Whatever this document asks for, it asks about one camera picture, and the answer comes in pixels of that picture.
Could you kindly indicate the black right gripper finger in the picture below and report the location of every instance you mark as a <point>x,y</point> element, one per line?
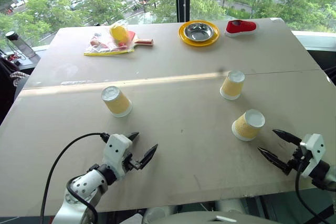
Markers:
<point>287,136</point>
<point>274,159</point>

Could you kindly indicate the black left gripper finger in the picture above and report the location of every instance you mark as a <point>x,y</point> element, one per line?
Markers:
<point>148,155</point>
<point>133,136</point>

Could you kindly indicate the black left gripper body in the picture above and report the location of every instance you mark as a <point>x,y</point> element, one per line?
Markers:
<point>132,165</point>

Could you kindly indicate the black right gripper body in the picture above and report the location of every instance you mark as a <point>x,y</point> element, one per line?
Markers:
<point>298,162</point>

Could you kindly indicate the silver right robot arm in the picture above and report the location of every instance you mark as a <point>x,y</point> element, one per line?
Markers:
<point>325,175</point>

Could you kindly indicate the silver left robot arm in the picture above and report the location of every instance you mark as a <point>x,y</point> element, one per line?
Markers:
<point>84,190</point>

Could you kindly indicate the yellow ribbed paper cup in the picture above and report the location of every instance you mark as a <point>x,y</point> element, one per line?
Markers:
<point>248,127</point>
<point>118,103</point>
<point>232,86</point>

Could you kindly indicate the red table tennis paddle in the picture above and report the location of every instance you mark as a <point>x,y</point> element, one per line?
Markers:
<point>140,41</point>

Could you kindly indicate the clear plastic zip bag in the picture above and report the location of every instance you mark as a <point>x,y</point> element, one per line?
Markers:
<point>101,47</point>

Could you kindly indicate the yellow round object in bag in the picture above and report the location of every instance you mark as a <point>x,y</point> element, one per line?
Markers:
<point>119,33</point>

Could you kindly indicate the yellow round plate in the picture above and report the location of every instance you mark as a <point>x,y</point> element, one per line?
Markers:
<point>199,43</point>

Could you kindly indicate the red canvas shoe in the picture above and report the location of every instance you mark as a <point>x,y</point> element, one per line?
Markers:
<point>240,27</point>

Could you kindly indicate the stainless steel bowl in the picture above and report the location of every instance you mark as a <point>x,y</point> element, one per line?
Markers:
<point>198,32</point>

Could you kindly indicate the dark fabric bundle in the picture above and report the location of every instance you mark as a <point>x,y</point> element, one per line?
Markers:
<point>8,87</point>

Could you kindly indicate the clear bottle with black cap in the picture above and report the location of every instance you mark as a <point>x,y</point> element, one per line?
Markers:
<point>22,45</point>

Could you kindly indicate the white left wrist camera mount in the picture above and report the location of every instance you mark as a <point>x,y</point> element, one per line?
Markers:
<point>115,150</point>

